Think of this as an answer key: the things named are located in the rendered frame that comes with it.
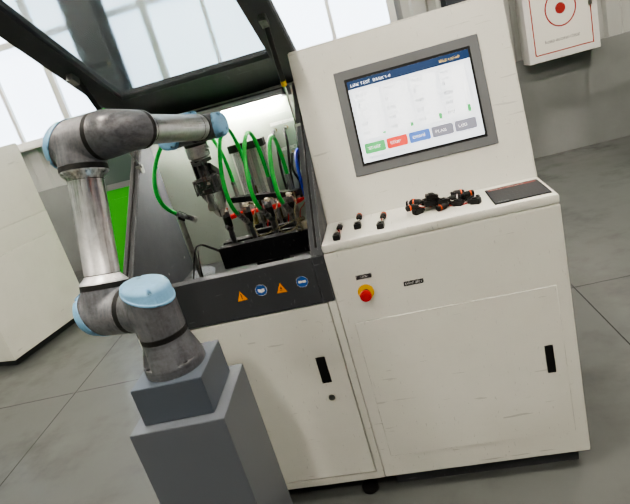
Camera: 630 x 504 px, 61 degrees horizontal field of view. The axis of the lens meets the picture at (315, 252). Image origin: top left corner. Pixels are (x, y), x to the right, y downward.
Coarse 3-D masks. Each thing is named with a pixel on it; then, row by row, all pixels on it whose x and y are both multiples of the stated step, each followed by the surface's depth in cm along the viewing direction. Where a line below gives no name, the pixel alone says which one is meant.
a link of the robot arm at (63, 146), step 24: (72, 120) 127; (48, 144) 128; (72, 144) 126; (72, 168) 126; (96, 168) 129; (72, 192) 129; (96, 192) 130; (96, 216) 129; (96, 240) 129; (96, 264) 129; (96, 288) 128; (96, 312) 128
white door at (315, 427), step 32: (256, 320) 176; (288, 320) 175; (320, 320) 173; (224, 352) 182; (256, 352) 180; (288, 352) 179; (320, 352) 178; (256, 384) 185; (288, 384) 183; (320, 384) 182; (288, 416) 188; (320, 416) 187; (352, 416) 185; (288, 448) 193; (320, 448) 192; (352, 448) 190; (288, 480) 198
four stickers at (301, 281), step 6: (300, 276) 169; (306, 276) 168; (276, 282) 170; (282, 282) 170; (300, 282) 169; (306, 282) 169; (258, 288) 172; (264, 288) 171; (276, 288) 171; (282, 288) 171; (234, 294) 173; (240, 294) 173; (246, 294) 173; (258, 294) 172; (264, 294) 172; (240, 300) 174
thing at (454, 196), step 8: (432, 192) 167; (456, 192) 166; (464, 192) 165; (472, 192) 164; (408, 200) 172; (416, 200) 170; (424, 200) 168; (432, 200) 166; (440, 200) 165; (448, 200) 165; (456, 200) 164; (464, 200) 166; (472, 200) 161; (480, 200) 161; (408, 208) 165; (416, 208) 167; (424, 208) 168; (432, 208) 169; (440, 208) 164
